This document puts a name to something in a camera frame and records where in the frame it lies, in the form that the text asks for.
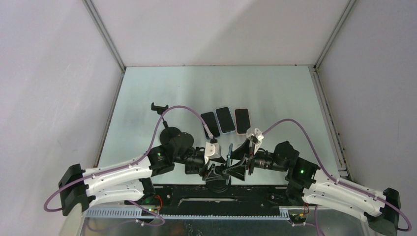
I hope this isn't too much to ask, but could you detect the light blue phone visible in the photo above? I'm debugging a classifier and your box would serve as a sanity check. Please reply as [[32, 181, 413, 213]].
[[215, 107, 236, 134]]

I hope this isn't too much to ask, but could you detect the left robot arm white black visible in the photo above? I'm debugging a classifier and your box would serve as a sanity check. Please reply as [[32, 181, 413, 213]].
[[59, 132, 226, 216]]

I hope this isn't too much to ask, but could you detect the right controller board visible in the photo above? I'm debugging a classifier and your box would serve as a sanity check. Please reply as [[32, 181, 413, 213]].
[[290, 213, 308, 225]]

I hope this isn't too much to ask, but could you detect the teal phone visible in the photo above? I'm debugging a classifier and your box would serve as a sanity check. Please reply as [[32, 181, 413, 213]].
[[225, 144, 233, 186]]

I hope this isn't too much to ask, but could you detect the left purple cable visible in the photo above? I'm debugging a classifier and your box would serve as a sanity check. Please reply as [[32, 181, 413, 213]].
[[43, 105, 218, 213]]

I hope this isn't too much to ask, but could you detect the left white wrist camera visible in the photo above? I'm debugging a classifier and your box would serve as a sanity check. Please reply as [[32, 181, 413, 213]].
[[204, 142, 221, 162]]

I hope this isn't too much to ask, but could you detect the black gooseneck phone stand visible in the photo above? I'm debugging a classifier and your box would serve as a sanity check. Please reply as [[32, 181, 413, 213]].
[[206, 177, 231, 193]]

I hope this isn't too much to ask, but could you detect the purple cable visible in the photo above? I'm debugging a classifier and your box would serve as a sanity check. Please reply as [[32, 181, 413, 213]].
[[43, 105, 218, 213], [260, 118, 413, 233]]

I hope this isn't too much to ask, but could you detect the left controller board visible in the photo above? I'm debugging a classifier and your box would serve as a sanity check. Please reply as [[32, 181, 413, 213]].
[[141, 210, 158, 217]]

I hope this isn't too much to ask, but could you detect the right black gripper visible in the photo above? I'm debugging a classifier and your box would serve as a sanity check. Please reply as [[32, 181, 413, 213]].
[[222, 138, 288, 181]]

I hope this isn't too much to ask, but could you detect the black round-base phone stand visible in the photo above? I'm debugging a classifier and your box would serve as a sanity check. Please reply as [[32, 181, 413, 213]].
[[150, 102, 181, 145]]

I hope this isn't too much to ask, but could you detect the pink phone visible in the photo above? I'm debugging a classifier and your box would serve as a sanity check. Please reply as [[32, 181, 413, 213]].
[[235, 108, 251, 135]]

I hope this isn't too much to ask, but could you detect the controller board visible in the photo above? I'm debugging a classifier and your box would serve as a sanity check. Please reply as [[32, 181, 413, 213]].
[[290, 213, 308, 225], [141, 210, 158, 217]]

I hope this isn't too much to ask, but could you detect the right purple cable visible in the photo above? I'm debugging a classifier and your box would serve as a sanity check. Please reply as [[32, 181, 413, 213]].
[[260, 118, 413, 233]]

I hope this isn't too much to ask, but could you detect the grey slotted cable duct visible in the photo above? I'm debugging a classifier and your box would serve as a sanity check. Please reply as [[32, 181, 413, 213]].
[[85, 207, 290, 220]]

